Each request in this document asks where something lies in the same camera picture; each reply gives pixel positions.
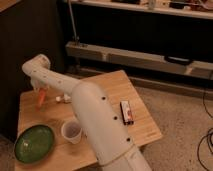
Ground metal shelf rail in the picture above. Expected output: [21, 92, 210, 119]
[66, 41, 213, 80]

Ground wooden table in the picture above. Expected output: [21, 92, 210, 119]
[15, 71, 162, 171]

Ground clear plastic cup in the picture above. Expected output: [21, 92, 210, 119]
[61, 120, 82, 144]

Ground orange pepper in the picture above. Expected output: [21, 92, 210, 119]
[37, 89, 46, 108]

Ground black cables on floor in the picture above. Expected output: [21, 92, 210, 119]
[196, 87, 213, 171]

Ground upper wooden shelf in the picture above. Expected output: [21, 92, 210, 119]
[63, 0, 213, 20]

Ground green ceramic bowl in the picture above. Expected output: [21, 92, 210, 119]
[14, 125, 55, 164]

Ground black and red box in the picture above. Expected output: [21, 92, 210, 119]
[120, 101, 134, 125]

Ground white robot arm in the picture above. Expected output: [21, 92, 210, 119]
[22, 54, 152, 171]

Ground white tube bottle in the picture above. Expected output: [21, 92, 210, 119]
[55, 94, 71, 103]

